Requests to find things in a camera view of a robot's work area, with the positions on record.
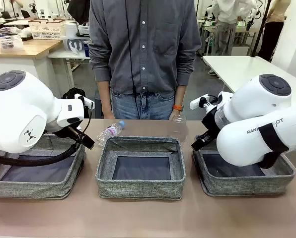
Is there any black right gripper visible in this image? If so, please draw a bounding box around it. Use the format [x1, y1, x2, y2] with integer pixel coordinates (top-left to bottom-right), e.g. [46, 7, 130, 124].
[190, 110, 224, 151]

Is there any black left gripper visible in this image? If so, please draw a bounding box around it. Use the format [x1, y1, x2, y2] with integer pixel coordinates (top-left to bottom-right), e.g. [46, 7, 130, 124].
[54, 125, 96, 150]

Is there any crushed clear blue-capped bottle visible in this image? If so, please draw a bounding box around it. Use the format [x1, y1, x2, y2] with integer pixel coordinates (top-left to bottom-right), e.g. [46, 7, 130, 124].
[96, 120, 126, 147]

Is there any clear plastic cup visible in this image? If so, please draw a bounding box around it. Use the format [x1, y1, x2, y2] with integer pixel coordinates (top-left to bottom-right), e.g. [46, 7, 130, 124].
[171, 114, 188, 143]

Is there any person's left forearm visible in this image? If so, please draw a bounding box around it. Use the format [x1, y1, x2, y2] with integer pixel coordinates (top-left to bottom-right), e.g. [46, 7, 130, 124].
[173, 71, 192, 107]

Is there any person's right forearm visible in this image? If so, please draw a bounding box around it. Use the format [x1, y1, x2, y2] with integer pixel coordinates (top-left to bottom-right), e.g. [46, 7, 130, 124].
[93, 66, 113, 115]

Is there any person's left hand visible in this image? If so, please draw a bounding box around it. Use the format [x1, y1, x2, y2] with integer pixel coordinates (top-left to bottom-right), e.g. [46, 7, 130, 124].
[168, 110, 186, 122]

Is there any black backpack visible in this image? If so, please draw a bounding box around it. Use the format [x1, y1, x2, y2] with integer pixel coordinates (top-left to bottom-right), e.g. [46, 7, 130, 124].
[62, 87, 87, 100]

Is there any grey fabric basket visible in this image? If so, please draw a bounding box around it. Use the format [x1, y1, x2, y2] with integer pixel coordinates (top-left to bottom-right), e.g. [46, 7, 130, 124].
[0, 132, 86, 200]
[95, 135, 186, 200]
[192, 133, 296, 198]

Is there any white background desk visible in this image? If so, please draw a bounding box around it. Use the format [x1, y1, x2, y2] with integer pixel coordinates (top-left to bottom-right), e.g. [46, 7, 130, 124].
[47, 48, 91, 90]

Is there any person in white clothes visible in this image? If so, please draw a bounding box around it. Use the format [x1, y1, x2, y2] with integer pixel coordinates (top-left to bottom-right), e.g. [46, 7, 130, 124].
[211, 0, 253, 57]

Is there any white bin with logo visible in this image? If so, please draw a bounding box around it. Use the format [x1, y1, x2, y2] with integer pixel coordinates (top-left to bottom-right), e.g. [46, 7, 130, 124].
[63, 37, 90, 53]

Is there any person in grey shirt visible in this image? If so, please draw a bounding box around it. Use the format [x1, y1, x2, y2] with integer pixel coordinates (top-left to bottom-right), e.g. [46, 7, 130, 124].
[88, 0, 202, 121]

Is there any person in beige top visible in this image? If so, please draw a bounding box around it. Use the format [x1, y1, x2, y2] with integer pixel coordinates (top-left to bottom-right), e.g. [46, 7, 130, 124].
[258, 0, 287, 62]

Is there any black tripod pole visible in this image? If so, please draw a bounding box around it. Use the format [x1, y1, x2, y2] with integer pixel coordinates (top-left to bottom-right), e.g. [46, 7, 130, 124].
[251, 0, 273, 57]

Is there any white plastic crate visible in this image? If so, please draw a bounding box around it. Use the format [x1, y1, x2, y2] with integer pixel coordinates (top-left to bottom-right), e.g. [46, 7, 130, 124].
[28, 18, 66, 40]

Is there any clear labelled plastic box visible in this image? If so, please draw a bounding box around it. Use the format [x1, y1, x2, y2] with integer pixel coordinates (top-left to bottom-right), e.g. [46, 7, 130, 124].
[0, 34, 24, 52]

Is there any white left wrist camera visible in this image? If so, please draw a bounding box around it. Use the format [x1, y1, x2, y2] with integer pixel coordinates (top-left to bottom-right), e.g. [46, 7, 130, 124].
[74, 93, 95, 110]

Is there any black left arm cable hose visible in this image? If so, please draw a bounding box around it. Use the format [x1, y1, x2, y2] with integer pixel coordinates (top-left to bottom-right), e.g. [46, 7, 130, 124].
[0, 103, 94, 167]

